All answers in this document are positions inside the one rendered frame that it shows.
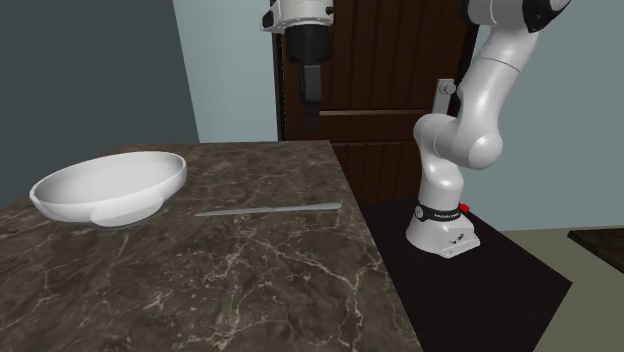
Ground white bowl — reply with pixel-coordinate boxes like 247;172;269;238
28;150;189;230

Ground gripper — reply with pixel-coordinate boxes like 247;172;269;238
284;22;335;131

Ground dark brown wooden door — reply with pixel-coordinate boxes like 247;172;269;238
271;0;481;206

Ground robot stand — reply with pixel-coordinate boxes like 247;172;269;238
358;196;574;352

